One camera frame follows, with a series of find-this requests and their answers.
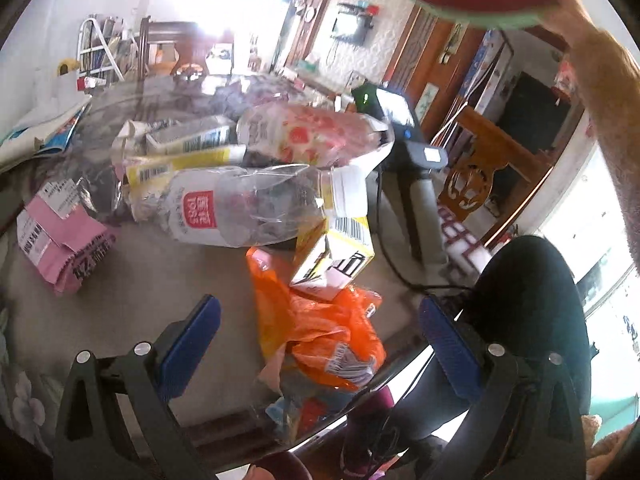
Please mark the dark green bottle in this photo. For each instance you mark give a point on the dark green bottle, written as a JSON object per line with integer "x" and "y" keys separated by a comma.
{"x": 364, "y": 97}

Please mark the orange snack bag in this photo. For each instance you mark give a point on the orange snack bag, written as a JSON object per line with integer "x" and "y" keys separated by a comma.
{"x": 310, "y": 330}

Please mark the person's right forearm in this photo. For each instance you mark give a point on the person's right forearm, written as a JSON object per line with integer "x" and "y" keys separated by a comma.
{"x": 610, "y": 110}

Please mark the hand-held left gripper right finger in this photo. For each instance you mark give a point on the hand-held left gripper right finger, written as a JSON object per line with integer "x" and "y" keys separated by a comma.
{"x": 447, "y": 345}

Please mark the wooden television cabinet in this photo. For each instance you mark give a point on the wooden television cabinet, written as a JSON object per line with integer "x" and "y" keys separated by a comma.
{"x": 320, "y": 80}

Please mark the round wall clock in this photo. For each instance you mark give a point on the round wall clock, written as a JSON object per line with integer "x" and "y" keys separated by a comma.
{"x": 310, "y": 13}

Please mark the purple shoe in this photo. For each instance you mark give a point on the purple shoe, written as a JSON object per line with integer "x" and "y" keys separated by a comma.
{"x": 280, "y": 467}
{"x": 365, "y": 440}

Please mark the carved wooden chair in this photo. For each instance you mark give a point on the carved wooden chair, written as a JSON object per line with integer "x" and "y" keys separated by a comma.
{"x": 475, "y": 180}

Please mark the plastic bottle pink red label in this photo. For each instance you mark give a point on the plastic bottle pink red label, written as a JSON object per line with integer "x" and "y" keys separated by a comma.
{"x": 300, "y": 135}

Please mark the clear plastic bottle white cap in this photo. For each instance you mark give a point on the clear plastic bottle white cap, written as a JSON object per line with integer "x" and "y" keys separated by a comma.
{"x": 250, "y": 205}

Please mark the pink paper packet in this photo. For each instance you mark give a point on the pink paper packet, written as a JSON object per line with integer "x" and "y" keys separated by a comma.
{"x": 55, "y": 250}

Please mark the person's leg dark pants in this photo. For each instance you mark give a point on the person's leg dark pants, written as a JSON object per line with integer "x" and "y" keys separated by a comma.
{"x": 525, "y": 300}

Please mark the flattened yellow white carton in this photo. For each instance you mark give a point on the flattened yellow white carton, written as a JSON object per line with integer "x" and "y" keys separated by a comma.
{"x": 170, "y": 167}

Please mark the person's right hand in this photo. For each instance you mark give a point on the person's right hand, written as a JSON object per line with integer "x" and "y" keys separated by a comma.
{"x": 567, "y": 7}

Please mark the white green carton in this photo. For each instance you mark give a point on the white green carton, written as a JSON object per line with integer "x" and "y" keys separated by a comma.
{"x": 190, "y": 135}

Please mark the yellow cardboard box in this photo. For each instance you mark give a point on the yellow cardboard box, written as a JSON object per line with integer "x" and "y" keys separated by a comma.
{"x": 330, "y": 255}

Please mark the blue white booklet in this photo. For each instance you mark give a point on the blue white booklet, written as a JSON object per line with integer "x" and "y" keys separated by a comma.
{"x": 55, "y": 135}

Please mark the white book rack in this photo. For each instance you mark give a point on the white book rack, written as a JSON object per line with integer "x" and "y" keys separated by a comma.
{"x": 100, "y": 50}

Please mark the wall television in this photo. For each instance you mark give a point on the wall television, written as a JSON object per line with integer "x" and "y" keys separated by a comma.
{"x": 350, "y": 27}

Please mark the small wall poster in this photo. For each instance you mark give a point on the small wall poster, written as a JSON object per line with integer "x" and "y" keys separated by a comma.
{"x": 429, "y": 102}

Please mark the blue red wrapper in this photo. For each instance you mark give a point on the blue red wrapper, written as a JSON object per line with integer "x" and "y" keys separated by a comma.
{"x": 300, "y": 412}

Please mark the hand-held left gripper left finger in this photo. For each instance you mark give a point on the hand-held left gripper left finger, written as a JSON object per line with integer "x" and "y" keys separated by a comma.
{"x": 192, "y": 345}

